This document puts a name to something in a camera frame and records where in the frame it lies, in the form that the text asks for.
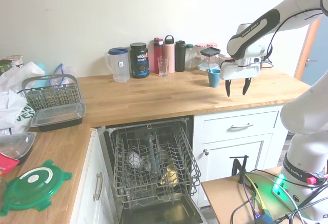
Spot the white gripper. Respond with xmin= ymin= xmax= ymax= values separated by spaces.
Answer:
xmin=220 ymin=61 xmax=261 ymax=97

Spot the black Vega protein tub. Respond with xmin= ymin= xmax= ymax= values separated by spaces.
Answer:
xmin=129 ymin=42 xmax=150 ymax=79

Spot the black takeout container clear lid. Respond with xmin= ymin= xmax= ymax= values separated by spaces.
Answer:
xmin=0 ymin=131 xmax=37 ymax=165

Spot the white cabinet door with knob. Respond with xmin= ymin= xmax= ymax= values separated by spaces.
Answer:
xmin=200 ymin=133 xmax=274 ymax=207

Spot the grey dishwasher cutlery basket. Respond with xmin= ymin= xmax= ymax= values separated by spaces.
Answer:
xmin=21 ymin=74 xmax=83 ymax=112

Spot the clear container black square lid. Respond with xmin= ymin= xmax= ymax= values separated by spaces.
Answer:
xmin=200 ymin=46 xmax=221 ymax=71

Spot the black shaker bottle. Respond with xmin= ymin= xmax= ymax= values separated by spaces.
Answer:
xmin=175 ymin=40 xmax=187 ymax=73

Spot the white cup in rack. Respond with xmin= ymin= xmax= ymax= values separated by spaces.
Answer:
xmin=127 ymin=150 xmax=145 ymax=169

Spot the black clamp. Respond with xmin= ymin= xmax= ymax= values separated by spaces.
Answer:
xmin=229 ymin=154 xmax=250 ymax=185

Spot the red water bottle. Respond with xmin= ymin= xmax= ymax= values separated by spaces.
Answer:
xmin=153 ymin=37 xmax=165 ymax=74

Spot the teal plastic item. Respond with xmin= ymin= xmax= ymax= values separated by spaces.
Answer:
xmin=32 ymin=61 xmax=51 ymax=88

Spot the grey dishwasher spray tube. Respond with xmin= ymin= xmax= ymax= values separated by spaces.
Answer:
xmin=145 ymin=134 xmax=161 ymax=176

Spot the red snack packet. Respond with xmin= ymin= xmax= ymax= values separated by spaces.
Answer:
xmin=0 ymin=152 xmax=21 ymax=177

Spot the clear drinking glass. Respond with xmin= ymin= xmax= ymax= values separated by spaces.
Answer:
xmin=157 ymin=56 xmax=170 ymax=77

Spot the white plastic shopping bag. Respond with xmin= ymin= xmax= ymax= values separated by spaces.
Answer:
xmin=0 ymin=61 xmax=46 ymax=135

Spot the glass jar red cloth lid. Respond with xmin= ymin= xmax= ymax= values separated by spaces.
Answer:
xmin=194 ymin=43 xmax=207 ymax=68

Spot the pink water bottle black cap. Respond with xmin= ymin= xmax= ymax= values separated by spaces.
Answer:
xmin=163 ymin=34 xmax=176 ymax=74

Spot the blue cable adapter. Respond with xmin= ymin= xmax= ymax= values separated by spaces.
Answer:
xmin=255 ymin=208 xmax=274 ymax=222

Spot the clear bottle with green cap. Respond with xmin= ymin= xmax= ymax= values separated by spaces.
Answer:
xmin=185 ymin=44 xmax=196 ymax=71

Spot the yellow mug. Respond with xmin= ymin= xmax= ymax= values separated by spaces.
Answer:
xmin=159 ymin=164 xmax=180 ymax=187

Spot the black dishwasher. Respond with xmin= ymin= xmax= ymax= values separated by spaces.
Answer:
xmin=97 ymin=115 xmax=206 ymax=224

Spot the black food container clear lid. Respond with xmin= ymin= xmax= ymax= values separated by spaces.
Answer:
xmin=30 ymin=103 xmax=87 ymax=132

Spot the silver bar cabinet handle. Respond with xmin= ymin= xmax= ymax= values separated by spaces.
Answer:
xmin=92 ymin=171 xmax=104 ymax=201

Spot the grey wire dishwasher rack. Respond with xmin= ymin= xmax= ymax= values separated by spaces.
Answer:
xmin=111 ymin=123 xmax=202 ymax=211

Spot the blue ceramic mug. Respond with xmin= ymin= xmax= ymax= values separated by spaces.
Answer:
xmin=207 ymin=69 xmax=221 ymax=88

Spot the white cabinet drawer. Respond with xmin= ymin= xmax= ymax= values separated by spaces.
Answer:
xmin=201 ymin=110 xmax=280 ymax=139

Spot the yellow network cable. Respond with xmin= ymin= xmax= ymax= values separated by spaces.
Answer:
xmin=246 ymin=179 xmax=268 ymax=211

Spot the clear zip bag blue seal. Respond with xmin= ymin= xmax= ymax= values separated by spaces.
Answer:
xmin=50 ymin=63 xmax=77 ymax=87

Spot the clear pitcher with blue lid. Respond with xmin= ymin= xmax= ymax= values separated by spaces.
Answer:
xmin=104 ymin=47 xmax=130 ymax=84

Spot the silver drawer handle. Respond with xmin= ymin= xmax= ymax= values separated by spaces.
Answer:
xmin=230 ymin=123 xmax=254 ymax=131

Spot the brown yogurt tub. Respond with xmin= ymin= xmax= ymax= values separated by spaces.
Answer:
xmin=2 ymin=55 xmax=25 ymax=69

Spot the blue door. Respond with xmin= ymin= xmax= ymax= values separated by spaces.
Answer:
xmin=294 ymin=16 xmax=328 ymax=87

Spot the purple cable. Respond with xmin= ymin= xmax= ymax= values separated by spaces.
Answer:
xmin=242 ymin=175 xmax=261 ymax=219

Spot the wooden robot mounting board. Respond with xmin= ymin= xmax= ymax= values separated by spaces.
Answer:
xmin=200 ymin=167 xmax=302 ymax=224

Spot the white cabinet door bar handle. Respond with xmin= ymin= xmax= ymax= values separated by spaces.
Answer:
xmin=73 ymin=129 xmax=117 ymax=224

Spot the green round container lid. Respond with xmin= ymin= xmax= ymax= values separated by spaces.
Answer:
xmin=0 ymin=159 xmax=73 ymax=217

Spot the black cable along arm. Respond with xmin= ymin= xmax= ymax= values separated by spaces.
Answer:
xmin=265 ymin=6 xmax=326 ymax=61

